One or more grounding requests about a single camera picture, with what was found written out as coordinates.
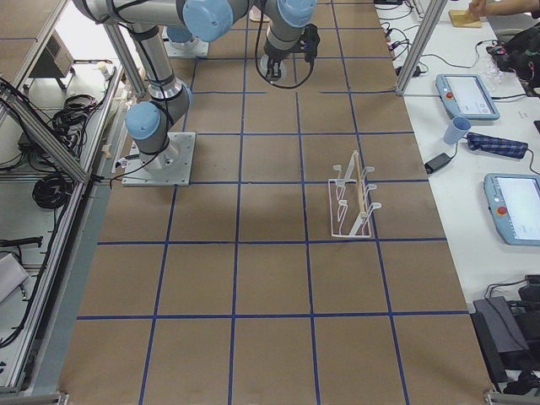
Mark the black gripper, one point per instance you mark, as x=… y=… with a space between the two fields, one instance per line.
x=273 y=60

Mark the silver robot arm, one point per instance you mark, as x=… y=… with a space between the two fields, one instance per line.
x=180 y=37
x=290 y=31

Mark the pink cup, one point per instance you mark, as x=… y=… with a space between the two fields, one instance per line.
x=255 y=14

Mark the blue cup on desk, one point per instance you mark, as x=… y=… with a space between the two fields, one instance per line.
x=456 y=130

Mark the black power adapter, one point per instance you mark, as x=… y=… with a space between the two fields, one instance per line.
x=437 y=163

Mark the far teach pendant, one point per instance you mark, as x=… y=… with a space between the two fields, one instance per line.
x=466 y=95

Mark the teach pendant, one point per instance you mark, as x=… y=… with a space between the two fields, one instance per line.
x=514 y=206
x=466 y=95

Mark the blue plaid folded umbrella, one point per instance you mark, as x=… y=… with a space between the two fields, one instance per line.
x=493 y=145

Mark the near teach pendant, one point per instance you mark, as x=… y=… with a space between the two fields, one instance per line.
x=514 y=206

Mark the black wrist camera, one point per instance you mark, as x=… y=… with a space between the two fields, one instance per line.
x=309 y=42

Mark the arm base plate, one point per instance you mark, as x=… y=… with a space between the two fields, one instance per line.
x=171 y=167
x=186 y=50

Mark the white wire cup rack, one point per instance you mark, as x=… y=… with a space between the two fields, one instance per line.
x=350 y=206

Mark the aluminium frame post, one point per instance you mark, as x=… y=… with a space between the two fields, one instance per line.
x=420 y=41

